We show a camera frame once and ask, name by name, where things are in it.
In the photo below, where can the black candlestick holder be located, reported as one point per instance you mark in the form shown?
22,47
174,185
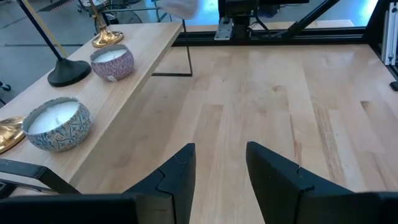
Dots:
68,73

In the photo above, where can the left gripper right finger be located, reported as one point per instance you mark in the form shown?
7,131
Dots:
273,186

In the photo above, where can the short brass candlestick holder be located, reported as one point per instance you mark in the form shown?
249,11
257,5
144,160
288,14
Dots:
107,37

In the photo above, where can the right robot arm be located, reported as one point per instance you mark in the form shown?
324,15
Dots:
241,18

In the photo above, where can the silver mounting bracket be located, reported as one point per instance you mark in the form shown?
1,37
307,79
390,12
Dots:
223,29

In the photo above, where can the wooden shelf black legs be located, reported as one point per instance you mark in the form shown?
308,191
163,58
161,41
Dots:
140,56

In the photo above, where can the silver aluminium extrusion post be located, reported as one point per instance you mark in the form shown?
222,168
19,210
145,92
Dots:
390,34

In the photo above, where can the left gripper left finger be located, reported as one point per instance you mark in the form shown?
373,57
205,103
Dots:
182,180

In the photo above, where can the blue patterned candle tin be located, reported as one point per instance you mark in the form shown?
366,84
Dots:
59,137

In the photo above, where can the tall brass candlestick holder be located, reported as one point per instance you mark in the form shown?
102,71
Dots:
9,133

